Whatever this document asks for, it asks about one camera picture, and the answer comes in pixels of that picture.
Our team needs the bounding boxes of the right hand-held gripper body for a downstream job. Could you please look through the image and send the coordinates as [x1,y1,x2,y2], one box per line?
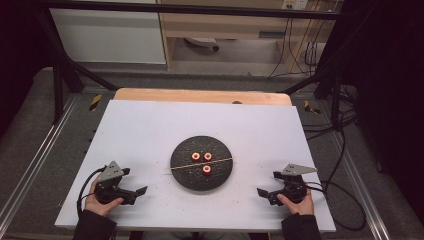
[273,163,318,205]

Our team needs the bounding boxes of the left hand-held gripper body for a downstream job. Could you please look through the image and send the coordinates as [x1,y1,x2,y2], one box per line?
[94,160,134,206]

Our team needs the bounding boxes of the round black plate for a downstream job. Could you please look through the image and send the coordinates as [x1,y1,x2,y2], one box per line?
[169,135,234,192]

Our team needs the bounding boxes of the thin wooden skewer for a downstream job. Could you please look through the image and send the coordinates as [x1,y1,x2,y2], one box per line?
[163,157,234,174]

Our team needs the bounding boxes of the person's left hand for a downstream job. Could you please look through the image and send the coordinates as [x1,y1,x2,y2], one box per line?
[84,180,125,218]

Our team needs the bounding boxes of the person's right hand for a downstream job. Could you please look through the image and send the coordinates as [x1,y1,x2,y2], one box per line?
[276,189,315,216]

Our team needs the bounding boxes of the white table board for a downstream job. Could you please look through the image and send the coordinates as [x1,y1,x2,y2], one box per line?
[54,99,337,233]

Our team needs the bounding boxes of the yellow black tape strip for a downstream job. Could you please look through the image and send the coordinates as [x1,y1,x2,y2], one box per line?
[303,99,322,115]
[88,93,103,112]

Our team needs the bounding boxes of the black metal stand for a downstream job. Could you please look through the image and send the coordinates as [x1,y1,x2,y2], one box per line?
[33,6,120,125]
[281,64,345,132]

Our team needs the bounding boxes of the wooden table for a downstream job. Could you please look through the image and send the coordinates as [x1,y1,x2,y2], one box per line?
[113,87,293,107]

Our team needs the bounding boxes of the dark curtain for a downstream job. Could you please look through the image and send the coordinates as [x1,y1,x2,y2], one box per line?
[0,0,56,136]
[339,0,424,223]

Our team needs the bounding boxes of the white cabinet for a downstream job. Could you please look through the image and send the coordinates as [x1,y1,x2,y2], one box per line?
[49,8,167,65]

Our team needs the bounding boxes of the grey chair base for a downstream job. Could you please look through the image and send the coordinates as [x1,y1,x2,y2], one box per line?
[184,36,221,52]

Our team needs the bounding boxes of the light wooden desk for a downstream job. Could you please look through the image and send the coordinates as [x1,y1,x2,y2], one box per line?
[156,0,338,73]

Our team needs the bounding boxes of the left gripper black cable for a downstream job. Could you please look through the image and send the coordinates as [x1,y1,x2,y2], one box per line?
[76,165,108,219]

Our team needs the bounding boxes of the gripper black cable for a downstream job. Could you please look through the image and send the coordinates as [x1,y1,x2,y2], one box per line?
[76,165,108,219]
[303,180,368,232]

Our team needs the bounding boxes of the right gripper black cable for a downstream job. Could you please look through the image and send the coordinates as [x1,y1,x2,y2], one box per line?
[303,180,368,232]

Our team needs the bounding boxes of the aluminium floor rail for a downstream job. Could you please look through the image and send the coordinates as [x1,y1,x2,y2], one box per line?
[0,94,80,231]
[328,131,393,240]

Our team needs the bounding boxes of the black floor cables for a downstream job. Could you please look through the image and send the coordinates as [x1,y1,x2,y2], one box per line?
[301,84,360,142]

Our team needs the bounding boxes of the hanging black cable bundle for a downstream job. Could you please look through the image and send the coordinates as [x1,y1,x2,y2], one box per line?
[267,16,332,80]

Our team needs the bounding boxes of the white wall socket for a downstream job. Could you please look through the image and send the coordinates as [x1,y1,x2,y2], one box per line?
[281,0,310,11]

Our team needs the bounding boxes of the black frame crossbar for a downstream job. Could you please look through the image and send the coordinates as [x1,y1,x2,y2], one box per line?
[33,0,349,21]

